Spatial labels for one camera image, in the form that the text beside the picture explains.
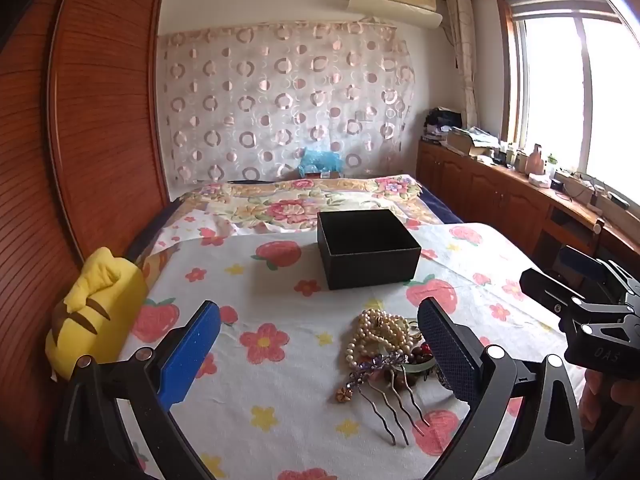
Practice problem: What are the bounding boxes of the pearl necklace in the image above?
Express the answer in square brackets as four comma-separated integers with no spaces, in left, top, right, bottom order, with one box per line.
[345,308,416,368]

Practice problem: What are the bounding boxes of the long wooden cabinet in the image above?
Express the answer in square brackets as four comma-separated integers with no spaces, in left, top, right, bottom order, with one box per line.
[416,137,640,281]

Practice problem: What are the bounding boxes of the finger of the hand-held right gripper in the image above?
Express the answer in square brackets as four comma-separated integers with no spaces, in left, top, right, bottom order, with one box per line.
[559,246,640,301]
[520,268,626,368]

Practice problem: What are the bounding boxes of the black square box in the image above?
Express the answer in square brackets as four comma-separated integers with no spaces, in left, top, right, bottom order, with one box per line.
[317,208,422,291]

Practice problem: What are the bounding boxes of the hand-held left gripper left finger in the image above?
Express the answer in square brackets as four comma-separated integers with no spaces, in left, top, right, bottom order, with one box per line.
[52,300,222,480]

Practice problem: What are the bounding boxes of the wall air conditioner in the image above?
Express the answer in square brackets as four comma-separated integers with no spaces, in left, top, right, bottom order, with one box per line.
[347,0,444,28]

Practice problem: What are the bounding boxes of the person's right hand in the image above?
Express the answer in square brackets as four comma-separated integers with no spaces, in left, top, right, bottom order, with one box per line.
[582,367,640,433]

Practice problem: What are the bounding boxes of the wood-framed window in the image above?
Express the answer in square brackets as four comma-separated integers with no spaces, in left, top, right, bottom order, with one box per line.
[495,0,640,191]

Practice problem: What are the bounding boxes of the pale window curtain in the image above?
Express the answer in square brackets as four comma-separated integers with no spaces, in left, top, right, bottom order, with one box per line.
[444,0,478,128]

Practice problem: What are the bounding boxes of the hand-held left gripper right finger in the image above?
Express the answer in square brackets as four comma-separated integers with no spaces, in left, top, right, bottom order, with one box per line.
[417,297,586,480]

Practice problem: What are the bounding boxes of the dark blue bed sheet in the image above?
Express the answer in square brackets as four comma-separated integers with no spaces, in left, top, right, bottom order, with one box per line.
[422,187,463,224]

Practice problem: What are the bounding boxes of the blue plastic bag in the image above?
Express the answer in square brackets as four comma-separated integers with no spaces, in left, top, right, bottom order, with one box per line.
[298,147,343,178]

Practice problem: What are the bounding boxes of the cardboard box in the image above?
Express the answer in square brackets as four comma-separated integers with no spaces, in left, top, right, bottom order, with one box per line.
[446,127,493,157]

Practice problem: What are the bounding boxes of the floral blanket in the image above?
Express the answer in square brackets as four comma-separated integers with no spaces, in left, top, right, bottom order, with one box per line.
[150,174,426,261]

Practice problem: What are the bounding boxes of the pile of dark bags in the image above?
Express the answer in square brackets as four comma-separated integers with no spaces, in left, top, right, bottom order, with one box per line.
[424,106,463,141]

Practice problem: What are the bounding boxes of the circle-patterned sheer curtain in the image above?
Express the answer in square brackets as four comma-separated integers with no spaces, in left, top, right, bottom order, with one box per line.
[157,19,417,186]

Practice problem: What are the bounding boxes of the purple flower hair comb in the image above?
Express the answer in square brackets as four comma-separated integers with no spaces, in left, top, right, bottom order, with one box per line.
[350,352,431,446]

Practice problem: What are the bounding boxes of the green bangle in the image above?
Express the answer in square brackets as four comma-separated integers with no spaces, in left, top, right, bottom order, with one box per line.
[395,355,436,377]

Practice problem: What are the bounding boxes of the yellow plush toy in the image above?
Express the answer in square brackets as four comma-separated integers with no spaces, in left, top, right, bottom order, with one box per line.
[45,246,148,381]

